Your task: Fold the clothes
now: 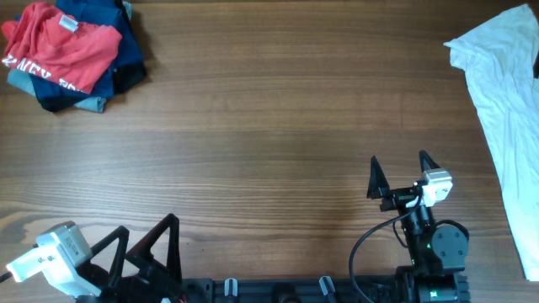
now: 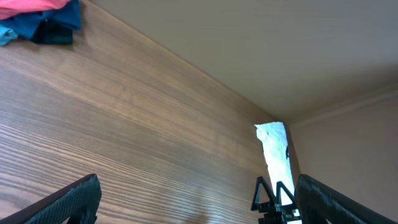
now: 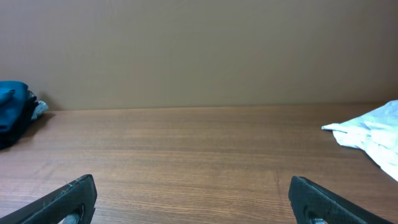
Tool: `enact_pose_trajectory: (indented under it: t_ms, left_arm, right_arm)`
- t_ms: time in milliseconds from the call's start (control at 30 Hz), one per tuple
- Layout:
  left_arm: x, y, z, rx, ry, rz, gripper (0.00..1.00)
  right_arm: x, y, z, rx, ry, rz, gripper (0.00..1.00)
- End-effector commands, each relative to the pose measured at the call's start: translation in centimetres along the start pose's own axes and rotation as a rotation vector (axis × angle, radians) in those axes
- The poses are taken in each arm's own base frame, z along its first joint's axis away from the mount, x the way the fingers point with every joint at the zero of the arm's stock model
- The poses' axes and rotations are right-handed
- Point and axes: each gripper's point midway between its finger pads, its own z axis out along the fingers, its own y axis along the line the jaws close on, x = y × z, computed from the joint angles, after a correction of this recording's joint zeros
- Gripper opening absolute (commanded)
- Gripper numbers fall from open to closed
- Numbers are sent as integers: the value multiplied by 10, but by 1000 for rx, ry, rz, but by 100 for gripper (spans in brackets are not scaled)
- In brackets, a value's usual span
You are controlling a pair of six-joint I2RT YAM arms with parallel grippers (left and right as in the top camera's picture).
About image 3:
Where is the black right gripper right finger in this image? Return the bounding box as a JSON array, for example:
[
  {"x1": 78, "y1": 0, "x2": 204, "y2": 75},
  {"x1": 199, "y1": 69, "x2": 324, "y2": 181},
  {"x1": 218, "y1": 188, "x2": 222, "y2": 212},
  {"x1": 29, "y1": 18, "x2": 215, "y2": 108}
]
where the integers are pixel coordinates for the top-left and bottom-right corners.
[{"x1": 289, "y1": 175, "x2": 392, "y2": 224}]

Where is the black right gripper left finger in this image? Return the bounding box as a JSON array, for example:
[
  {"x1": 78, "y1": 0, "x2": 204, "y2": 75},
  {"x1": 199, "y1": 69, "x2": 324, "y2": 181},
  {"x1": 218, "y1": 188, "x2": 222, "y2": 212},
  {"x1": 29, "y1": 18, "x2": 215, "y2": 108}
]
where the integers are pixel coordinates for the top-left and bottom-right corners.
[{"x1": 1, "y1": 174, "x2": 97, "y2": 224}]

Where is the black folded garment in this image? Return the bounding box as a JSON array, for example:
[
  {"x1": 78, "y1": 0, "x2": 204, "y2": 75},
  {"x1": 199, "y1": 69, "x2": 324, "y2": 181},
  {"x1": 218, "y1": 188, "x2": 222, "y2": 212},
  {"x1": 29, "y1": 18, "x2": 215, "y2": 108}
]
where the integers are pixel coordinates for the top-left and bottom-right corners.
[{"x1": 1, "y1": 92, "x2": 39, "y2": 150}]

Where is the white t-shirt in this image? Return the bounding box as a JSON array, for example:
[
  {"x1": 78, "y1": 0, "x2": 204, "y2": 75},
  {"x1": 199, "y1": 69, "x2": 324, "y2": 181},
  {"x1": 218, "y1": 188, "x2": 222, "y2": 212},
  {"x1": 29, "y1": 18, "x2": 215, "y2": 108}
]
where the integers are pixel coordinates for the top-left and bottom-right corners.
[{"x1": 322, "y1": 100, "x2": 397, "y2": 180}]

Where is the grey folded garment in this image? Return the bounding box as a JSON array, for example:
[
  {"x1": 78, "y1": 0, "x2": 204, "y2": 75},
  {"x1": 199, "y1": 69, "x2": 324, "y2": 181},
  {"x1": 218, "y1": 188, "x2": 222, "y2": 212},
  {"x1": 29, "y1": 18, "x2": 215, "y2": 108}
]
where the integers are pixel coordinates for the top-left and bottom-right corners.
[{"x1": 31, "y1": 101, "x2": 49, "y2": 121}]

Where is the blue folded shirt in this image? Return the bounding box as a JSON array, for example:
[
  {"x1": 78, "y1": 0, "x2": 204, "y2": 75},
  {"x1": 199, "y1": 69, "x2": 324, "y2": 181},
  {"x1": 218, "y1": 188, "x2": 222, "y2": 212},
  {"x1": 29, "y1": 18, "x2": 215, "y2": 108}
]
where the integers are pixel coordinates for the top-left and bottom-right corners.
[{"x1": 1, "y1": 81, "x2": 29, "y2": 133}]

